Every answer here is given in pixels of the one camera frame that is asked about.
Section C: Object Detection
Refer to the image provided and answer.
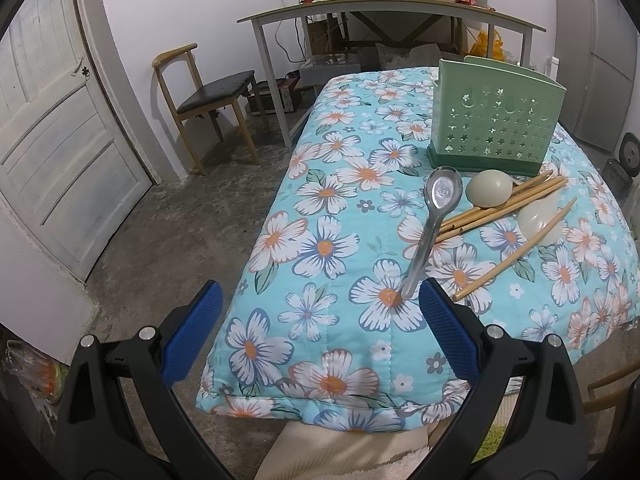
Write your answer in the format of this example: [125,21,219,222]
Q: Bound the bamboo chopstick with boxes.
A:
[435,177,567,243]
[436,171,568,243]
[451,196,578,302]
[440,170,552,232]

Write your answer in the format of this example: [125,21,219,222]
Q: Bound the translucent white spoon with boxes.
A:
[518,197,563,246]

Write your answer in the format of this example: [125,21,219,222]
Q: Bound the metal spoon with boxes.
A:
[400,166,463,299]

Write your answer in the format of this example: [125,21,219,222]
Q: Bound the green-white ceramic spoon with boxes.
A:
[465,169,513,208]

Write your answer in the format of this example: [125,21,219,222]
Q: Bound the floral blue quilt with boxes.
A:
[195,68,639,432]

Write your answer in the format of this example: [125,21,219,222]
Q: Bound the white panel door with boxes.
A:
[1,0,151,281]

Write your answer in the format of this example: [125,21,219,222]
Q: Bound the green plastic utensil holder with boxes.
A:
[427,55,566,177]

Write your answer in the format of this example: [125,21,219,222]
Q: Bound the black rice cooker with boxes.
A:
[602,132,640,200]

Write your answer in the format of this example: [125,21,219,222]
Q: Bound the wooden chair black seat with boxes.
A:
[151,42,269,174]

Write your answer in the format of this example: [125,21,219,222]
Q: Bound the yellow plastic bag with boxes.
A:
[468,30,506,62]

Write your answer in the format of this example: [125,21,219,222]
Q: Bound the grey refrigerator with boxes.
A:
[554,0,637,153]

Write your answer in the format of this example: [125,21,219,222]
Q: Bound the grey long table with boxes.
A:
[236,0,548,149]

